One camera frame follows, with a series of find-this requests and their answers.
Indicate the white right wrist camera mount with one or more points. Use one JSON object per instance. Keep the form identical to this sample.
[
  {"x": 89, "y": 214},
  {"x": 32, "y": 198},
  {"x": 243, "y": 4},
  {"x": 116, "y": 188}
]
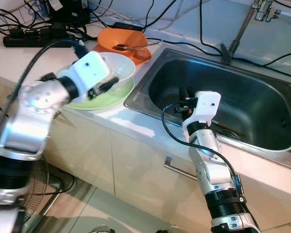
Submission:
[{"x": 206, "y": 104}]

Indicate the orange bowl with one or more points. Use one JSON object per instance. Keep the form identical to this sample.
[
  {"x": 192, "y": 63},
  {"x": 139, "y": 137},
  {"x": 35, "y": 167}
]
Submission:
[{"x": 109, "y": 36}]

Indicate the floor fan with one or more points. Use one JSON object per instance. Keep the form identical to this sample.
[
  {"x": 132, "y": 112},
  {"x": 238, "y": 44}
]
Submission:
[{"x": 36, "y": 194}]

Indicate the orange plate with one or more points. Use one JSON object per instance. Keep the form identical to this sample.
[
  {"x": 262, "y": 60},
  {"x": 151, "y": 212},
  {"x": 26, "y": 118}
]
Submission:
[{"x": 143, "y": 57}]

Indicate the white bowl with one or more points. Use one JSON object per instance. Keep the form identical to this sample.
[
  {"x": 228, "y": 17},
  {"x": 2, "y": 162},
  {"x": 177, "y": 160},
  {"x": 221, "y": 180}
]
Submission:
[{"x": 121, "y": 65}]

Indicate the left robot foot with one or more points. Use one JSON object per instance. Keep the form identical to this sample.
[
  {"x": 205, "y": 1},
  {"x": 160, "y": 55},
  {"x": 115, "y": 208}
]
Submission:
[{"x": 103, "y": 229}]

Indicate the black power strip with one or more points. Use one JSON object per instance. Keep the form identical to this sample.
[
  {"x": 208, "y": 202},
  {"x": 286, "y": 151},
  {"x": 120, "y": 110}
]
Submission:
[{"x": 24, "y": 41}]

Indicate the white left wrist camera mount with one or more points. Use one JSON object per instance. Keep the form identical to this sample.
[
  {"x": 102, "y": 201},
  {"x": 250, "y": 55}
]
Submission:
[{"x": 89, "y": 68}]

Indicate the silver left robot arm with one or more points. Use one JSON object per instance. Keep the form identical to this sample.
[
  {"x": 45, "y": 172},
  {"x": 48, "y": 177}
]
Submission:
[{"x": 29, "y": 121}]

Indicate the black power adapter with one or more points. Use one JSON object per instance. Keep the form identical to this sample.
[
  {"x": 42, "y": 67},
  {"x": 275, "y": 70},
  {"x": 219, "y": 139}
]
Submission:
[{"x": 128, "y": 26}]

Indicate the stainless steel sink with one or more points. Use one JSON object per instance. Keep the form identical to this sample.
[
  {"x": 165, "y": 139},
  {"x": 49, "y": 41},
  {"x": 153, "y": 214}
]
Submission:
[{"x": 160, "y": 77}]

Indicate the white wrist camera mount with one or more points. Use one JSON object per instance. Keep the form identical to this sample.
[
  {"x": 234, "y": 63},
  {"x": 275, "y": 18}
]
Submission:
[
  {"x": 206, "y": 104},
  {"x": 89, "y": 68}
]

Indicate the green plate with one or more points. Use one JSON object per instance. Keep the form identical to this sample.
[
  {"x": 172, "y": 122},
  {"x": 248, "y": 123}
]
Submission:
[{"x": 116, "y": 99}]

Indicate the metal faucet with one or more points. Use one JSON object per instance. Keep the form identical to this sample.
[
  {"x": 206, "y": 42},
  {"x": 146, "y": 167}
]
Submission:
[{"x": 228, "y": 53}]

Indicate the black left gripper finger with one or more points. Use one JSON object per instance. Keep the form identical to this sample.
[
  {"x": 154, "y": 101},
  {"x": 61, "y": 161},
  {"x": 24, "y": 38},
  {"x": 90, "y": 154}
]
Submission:
[{"x": 110, "y": 84}]

